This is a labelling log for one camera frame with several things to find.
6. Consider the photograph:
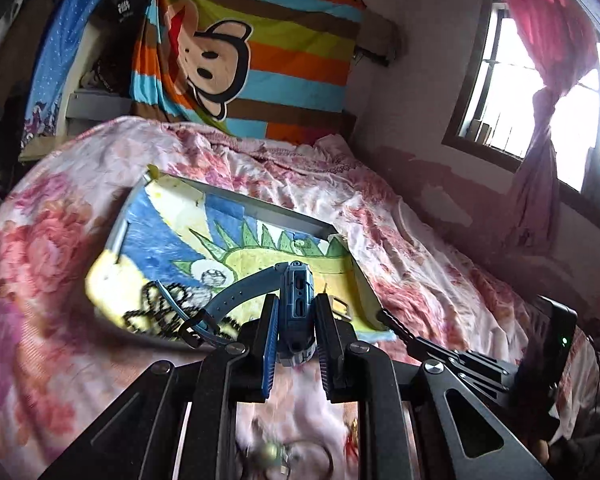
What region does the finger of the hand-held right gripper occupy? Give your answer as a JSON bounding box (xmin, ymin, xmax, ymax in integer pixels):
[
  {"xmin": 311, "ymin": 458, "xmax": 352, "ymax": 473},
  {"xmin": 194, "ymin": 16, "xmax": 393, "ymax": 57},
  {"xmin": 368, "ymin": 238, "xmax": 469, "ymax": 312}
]
[{"xmin": 376, "ymin": 309, "xmax": 522, "ymax": 403}]

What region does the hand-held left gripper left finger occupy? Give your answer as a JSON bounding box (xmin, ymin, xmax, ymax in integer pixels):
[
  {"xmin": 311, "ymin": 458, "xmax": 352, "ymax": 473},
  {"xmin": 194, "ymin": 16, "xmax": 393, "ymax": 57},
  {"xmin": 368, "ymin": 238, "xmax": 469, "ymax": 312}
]
[{"xmin": 38, "ymin": 294, "xmax": 283, "ymax": 480}]

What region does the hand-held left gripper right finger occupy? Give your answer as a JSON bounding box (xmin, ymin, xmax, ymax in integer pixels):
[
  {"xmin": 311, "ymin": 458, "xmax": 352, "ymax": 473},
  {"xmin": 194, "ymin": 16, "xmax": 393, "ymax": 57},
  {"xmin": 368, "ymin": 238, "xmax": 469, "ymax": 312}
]
[{"xmin": 314, "ymin": 294, "xmax": 553, "ymax": 480}]

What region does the blue wrist watch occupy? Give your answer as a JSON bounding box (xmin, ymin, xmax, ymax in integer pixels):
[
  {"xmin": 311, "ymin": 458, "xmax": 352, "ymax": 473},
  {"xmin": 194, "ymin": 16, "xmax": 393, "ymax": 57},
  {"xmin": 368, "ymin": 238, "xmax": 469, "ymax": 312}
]
[{"xmin": 140, "ymin": 261, "xmax": 353, "ymax": 367}]

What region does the red jewelry piece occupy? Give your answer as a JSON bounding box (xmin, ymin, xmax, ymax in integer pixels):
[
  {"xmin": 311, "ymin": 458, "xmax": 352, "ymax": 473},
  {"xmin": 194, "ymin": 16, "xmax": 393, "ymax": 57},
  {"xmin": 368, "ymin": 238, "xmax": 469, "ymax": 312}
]
[{"xmin": 344, "ymin": 419, "xmax": 363, "ymax": 457}]

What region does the green bead jewelry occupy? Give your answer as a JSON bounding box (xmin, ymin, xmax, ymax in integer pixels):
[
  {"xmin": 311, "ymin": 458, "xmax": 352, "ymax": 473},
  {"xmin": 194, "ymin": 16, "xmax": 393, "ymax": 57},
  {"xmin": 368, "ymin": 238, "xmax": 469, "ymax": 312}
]
[{"xmin": 247, "ymin": 437, "xmax": 293, "ymax": 478}]

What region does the dark bangle bracelet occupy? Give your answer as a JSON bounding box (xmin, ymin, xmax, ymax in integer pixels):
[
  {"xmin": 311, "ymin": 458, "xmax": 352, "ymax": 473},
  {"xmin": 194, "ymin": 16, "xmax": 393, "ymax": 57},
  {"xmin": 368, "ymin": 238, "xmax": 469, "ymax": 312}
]
[{"xmin": 279, "ymin": 438, "xmax": 335, "ymax": 480}]

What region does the grey cardboard box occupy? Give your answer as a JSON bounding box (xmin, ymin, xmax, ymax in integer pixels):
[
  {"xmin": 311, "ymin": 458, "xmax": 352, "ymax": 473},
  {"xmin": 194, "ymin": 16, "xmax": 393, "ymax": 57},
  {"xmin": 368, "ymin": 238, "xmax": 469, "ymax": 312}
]
[{"xmin": 84, "ymin": 164, "xmax": 397, "ymax": 357}]

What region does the floral pink bed sheet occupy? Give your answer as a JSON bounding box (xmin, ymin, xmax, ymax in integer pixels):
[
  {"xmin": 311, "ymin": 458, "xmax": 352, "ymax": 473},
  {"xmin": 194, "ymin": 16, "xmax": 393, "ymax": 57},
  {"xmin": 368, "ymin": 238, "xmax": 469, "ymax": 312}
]
[{"xmin": 0, "ymin": 115, "xmax": 600, "ymax": 480}]

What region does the small box on windowsill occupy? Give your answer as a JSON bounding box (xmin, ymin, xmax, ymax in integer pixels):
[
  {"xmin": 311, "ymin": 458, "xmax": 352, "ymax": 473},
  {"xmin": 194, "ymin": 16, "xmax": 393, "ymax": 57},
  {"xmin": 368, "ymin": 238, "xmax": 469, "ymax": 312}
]
[{"xmin": 466, "ymin": 120, "xmax": 492, "ymax": 144}]

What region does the pink curtain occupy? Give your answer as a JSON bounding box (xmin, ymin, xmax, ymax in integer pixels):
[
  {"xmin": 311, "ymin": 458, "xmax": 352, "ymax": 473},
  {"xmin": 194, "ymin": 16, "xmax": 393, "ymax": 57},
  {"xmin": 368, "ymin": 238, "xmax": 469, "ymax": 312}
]
[{"xmin": 492, "ymin": 0, "xmax": 600, "ymax": 252}]

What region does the barred window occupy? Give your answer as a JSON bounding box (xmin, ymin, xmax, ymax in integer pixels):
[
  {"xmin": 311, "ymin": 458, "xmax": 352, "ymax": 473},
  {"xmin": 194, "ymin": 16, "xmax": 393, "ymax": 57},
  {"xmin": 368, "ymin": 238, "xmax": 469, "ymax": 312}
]
[{"xmin": 442, "ymin": 0, "xmax": 600, "ymax": 233}]

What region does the striped monkey print blanket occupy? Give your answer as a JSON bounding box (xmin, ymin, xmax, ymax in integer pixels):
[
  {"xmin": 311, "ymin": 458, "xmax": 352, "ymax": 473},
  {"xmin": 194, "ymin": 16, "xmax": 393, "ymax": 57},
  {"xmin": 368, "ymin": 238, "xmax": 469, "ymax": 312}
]
[{"xmin": 131, "ymin": 0, "xmax": 367, "ymax": 141}]

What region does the white bedside cabinet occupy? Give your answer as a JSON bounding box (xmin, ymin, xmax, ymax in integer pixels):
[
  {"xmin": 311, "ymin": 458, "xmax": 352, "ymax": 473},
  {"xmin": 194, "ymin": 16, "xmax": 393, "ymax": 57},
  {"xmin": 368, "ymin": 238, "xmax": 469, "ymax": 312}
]
[{"xmin": 57, "ymin": 87, "xmax": 136, "ymax": 137}]

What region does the dark patterned cloth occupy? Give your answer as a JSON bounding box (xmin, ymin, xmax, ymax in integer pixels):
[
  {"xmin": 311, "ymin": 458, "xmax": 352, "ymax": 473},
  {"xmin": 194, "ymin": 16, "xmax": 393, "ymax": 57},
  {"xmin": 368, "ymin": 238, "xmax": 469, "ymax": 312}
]
[{"xmin": 80, "ymin": 52, "xmax": 133, "ymax": 95}]

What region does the grey cloth on headboard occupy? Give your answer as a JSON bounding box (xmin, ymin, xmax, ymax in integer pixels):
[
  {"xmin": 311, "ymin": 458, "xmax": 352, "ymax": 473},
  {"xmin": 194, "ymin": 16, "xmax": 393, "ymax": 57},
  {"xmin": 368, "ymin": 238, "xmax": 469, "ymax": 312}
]
[{"xmin": 356, "ymin": 7, "xmax": 407, "ymax": 67}]

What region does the blue dotted wardrobe curtain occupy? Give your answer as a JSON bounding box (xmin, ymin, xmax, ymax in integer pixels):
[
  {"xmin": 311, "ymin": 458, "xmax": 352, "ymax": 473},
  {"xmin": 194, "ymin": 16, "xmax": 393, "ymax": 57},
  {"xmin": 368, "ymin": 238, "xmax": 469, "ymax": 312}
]
[{"xmin": 20, "ymin": 0, "xmax": 126, "ymax": 152}]

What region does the black bag white print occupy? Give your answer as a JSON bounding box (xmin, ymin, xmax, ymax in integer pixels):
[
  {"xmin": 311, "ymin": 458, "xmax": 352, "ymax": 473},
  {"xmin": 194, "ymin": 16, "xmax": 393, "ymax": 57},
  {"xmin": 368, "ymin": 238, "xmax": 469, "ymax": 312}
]
[{"xmin": 101, "ymin": 0, "xmax": 151, "ymax": 28}]

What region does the black chain necklace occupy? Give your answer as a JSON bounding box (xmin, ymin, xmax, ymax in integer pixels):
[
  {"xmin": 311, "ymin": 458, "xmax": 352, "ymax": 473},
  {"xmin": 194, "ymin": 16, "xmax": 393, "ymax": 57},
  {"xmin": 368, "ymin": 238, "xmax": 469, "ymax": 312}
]
[{"xmin": 124, "ymin": 287, "xmax": 231, "ymax": 342}]

